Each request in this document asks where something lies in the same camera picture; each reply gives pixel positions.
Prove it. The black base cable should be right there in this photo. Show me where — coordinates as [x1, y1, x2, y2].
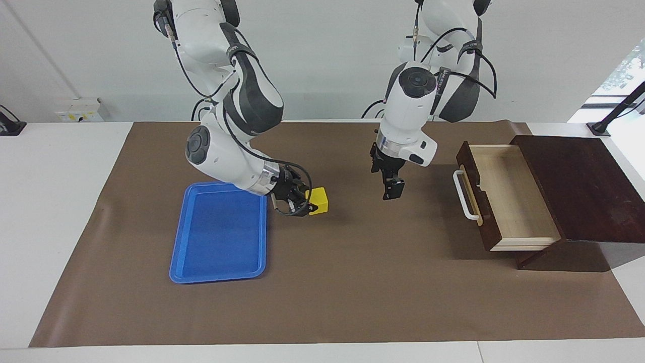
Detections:
[362, 99, 386, 119]
[190, 97, 210, 122]

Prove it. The beige handle backplate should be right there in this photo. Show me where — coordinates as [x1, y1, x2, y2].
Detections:
[460, 165, 484, 226]

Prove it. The brown table mat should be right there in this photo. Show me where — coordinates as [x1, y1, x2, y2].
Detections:
[29, 121, 645, 348]

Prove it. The bright window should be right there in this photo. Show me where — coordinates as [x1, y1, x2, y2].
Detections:
[567, 38, 645, 124]

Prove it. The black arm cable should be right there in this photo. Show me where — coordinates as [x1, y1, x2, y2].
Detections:
[161, 10, 314, 217]
[413, 0, 498, 122]

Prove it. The blue plastic tray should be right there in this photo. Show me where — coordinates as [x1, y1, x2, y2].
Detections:
[169, 181, 268, 284]

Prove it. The dark wooden cabinet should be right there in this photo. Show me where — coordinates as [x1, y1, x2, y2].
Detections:
[509, 135, 645, 273]

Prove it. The wooden drawer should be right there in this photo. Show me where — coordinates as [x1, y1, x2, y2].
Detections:
[455, 141, 562, 253]

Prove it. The white drawer handle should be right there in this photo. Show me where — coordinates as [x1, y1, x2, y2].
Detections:
[453, 169, 482, 221]

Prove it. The yellow block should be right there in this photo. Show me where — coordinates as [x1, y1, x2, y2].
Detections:
[305, 187, 329, 216]

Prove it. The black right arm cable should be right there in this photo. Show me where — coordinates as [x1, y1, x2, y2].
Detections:
[161, 10, 314, 217]

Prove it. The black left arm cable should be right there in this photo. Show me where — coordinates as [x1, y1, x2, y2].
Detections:
[413, 0, 498, 122]

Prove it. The white wall socket box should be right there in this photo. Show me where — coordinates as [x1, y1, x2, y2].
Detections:
[55, 97, 105, 123]

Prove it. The black camera stand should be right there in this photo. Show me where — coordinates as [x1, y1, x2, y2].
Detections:
[0, 104, 27, 137]
[587, 81, 645, 138]

